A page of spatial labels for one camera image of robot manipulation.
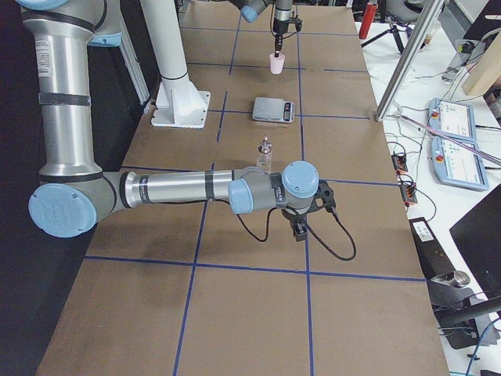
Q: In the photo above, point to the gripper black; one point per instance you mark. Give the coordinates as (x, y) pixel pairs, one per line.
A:
(279, 25)
(293, 214)

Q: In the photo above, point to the clear glass sauce bottle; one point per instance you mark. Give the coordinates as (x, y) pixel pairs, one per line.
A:
(264, 158)

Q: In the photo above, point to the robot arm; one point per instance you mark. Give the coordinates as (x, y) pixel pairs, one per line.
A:
(75, 193)
(250, 10)

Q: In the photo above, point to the silver digital kitchen scale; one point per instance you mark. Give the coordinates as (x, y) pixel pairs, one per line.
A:
(273, 110)

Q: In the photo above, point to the red cylinder bottle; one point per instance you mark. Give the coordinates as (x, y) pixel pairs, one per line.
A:
(368, 16)

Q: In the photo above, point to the orange connector block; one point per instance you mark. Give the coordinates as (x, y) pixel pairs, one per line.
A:
(399, 163)
(408, 193)

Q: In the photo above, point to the black tripod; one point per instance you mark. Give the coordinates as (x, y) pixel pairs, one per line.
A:
(395, 29)

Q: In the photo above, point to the black box with label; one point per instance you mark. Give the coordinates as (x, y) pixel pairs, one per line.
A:
(433, 259)

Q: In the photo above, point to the brown paper table cover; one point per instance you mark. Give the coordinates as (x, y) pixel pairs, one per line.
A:
(194, 290)

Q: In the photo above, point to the lower teach pendant tablet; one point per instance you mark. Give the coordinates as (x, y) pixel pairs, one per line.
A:
(456, 166)

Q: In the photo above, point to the teach pendant tablet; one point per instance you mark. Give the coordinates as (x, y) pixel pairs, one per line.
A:
(456, 166)
(452, 118)

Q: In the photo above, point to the black clamp stand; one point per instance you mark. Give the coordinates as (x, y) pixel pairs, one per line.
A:
(462, 315)

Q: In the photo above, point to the black monitor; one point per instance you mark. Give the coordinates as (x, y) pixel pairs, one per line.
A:
(477, 237)

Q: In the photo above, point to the upper teach pendant tablet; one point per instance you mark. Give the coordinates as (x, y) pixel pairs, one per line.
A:
(452, 118)

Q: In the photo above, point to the wooden board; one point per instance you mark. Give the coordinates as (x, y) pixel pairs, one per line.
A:
(487, 70)

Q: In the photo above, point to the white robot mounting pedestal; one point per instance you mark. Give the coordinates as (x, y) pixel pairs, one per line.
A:
(178, 104)

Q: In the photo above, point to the aluminium frame post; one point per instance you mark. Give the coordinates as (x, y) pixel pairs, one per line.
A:
(427, 18)

